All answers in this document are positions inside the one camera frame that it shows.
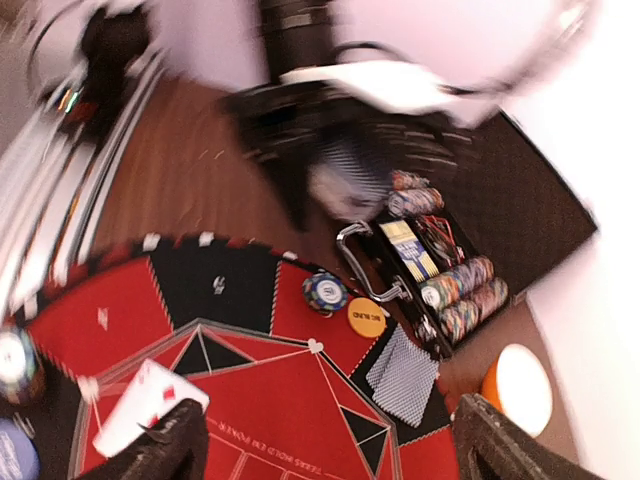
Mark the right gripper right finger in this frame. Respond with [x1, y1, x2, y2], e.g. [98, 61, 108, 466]
[454, 394, 597, 480]

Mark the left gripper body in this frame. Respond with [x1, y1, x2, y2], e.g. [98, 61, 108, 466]
[224, 93, 460, 230]

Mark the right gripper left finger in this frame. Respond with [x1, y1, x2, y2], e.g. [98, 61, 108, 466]
[81, 398, 209, 480]

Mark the face-up diamonds card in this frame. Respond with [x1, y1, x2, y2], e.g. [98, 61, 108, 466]
[93, 359, 210, 458]

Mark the dealt face-down card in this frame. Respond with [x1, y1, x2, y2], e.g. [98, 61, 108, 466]
[373, 349, 439, 428]
[366, 326, 437, 405]

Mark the blue small blind button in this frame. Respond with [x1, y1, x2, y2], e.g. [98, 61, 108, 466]
[0, 419, 40, 480]

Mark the stack of poker chips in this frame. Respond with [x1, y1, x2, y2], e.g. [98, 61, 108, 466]
[1, 326, 45, 405]

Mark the blue backed card deck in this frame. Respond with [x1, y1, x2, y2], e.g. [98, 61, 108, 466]
[308, 136, 392, 223]

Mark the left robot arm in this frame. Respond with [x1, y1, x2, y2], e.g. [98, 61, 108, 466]
[228, 1, 596, 162]

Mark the white bowl orange outside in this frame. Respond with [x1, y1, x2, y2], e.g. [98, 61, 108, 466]
[481, 344, 553, 438]

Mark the chip row in case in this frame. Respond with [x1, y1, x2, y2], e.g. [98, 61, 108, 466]
[439, 277, 509, 344]
[391, 170, 430, 191]
[421, 256, 494, 311]
[387, 188, 445, 218]

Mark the round red black poker mat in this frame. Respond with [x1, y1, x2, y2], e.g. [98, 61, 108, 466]
[1, 235, 458, 479]

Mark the dice and buttons pile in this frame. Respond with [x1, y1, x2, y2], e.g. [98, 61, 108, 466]
[417, 215, 466, 268]

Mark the boxed blue card deck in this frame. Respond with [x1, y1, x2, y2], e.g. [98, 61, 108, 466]
[380, 220, 439, 283]

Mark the black poker chip case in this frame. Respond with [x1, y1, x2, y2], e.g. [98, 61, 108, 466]
[334, 112, 599, 361]

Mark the orange big blind button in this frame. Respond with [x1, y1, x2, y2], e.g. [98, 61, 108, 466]
[347, 297, 386, 338]

